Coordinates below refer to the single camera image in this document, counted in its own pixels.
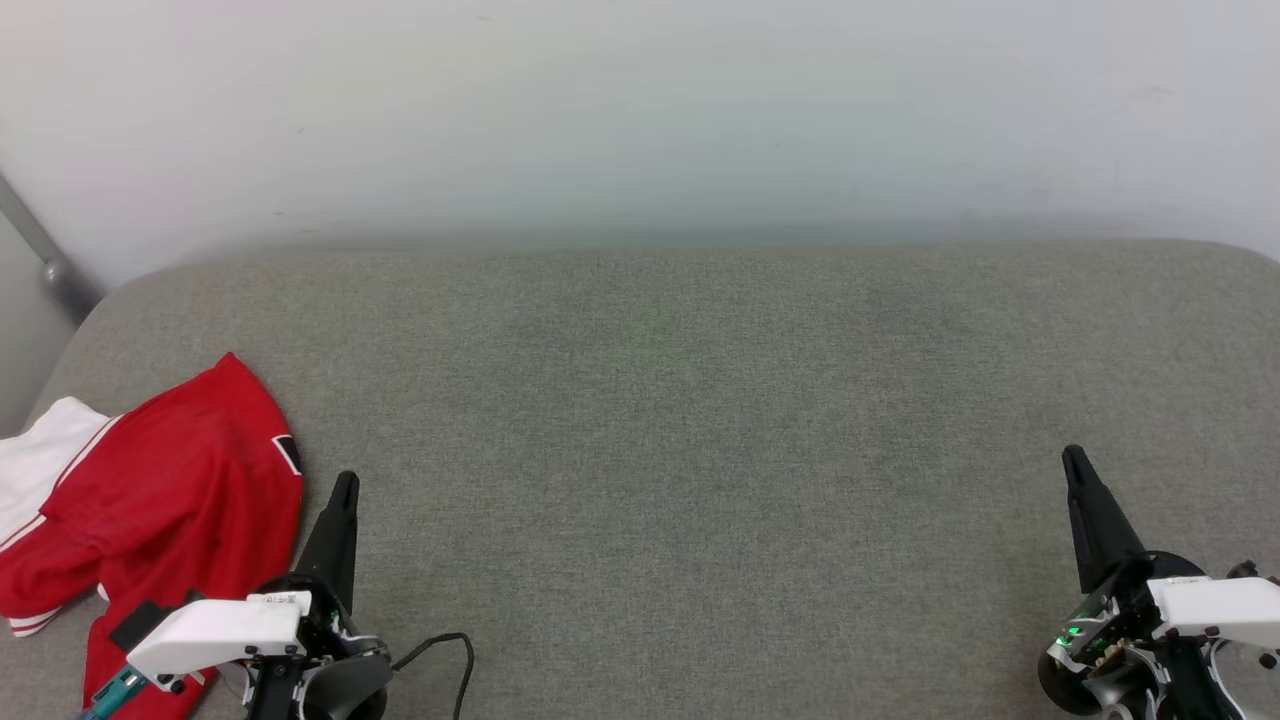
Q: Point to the red and white jersey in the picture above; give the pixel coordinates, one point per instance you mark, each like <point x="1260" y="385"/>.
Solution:
<point x="170" y="490"/>

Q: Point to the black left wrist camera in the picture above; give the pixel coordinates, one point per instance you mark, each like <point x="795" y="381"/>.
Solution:
<point x="135" y="625"/>

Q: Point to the grey metal pole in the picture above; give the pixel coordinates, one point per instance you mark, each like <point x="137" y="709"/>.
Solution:
<point x="55" y="268"/>

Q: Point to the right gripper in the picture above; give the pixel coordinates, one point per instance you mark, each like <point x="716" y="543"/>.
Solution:
<point x="1110" y="620"/>

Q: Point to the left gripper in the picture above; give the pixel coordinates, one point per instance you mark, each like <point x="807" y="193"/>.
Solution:
<point x="325" y="625"/>

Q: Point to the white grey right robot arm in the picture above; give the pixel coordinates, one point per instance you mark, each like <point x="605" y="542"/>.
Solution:
<point x="1115" y="695"/>

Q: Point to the teal left camera connector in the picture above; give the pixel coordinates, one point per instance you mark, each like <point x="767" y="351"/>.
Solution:
<point x="110" y="692"/>

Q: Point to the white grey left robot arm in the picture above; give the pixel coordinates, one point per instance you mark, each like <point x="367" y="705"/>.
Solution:
<point x="345" y="690"/>

